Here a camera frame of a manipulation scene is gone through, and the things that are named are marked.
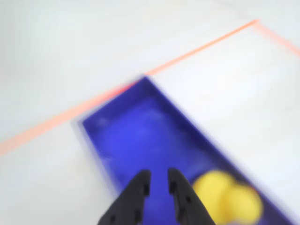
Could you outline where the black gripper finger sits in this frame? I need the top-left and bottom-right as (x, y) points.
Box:
(97, 169), (152, 225)
(167, 167), (215, 225)

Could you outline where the yellow rubber duck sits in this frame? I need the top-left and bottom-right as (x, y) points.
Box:
(192, 170), (263, 224)

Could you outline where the blue rectangular box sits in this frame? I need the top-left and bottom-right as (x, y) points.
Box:
(76, 75), (300, 225)

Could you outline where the long orange tape strip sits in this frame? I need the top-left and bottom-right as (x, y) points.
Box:
(0, 19), (260, 157)

